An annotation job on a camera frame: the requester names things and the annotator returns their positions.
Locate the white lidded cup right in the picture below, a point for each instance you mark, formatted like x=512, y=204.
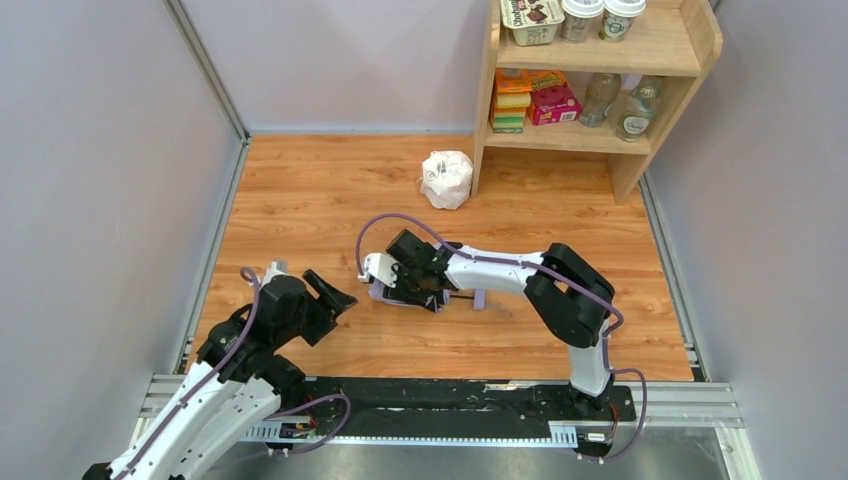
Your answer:
x=618, y=18

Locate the stacked sponges pack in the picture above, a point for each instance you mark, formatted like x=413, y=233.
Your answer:
x=508, y=111

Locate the clear glass bottle right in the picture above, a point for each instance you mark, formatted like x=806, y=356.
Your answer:
x=641, y=108

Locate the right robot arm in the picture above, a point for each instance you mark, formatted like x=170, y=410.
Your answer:
x=572, y=298

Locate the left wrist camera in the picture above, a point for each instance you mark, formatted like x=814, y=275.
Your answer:
x=276, y=268

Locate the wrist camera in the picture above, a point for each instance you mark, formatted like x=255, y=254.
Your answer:
x=276, y=268
x=379, y=267

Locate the white crumpled paper bag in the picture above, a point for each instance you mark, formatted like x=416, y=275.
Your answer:
x=446, y=179

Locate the chocolate snack box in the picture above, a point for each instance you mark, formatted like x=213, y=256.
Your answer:
x=532, y=22

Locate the orange snack box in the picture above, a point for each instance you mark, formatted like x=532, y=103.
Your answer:
x=511, y=80

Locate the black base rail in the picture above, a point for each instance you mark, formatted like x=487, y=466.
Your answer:
x=454, y=409

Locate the clear glass bottle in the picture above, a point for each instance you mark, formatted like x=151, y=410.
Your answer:
x=641, y=108
x=601, y=92

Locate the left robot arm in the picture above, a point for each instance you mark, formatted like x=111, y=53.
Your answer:
x=238, y=379

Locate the clear glass bottle left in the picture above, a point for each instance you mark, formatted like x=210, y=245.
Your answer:
x=601, y=92

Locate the white lidded cup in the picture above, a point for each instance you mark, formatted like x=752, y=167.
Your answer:
x=618, y=18
x=579, y=16

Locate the white lidded cup left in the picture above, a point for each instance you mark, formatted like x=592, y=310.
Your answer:
x=579, y=16

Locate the lavender folding umbrella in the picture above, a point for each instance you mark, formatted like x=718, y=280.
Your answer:
x=432, y=301

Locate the red snack box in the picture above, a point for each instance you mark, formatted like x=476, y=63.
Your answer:
x=553, y=105

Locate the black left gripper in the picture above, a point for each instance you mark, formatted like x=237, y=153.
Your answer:
x=317, y=307

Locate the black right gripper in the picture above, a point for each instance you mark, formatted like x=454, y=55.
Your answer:
x=403, y=278

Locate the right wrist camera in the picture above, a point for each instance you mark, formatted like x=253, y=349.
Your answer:
x=379, y=267

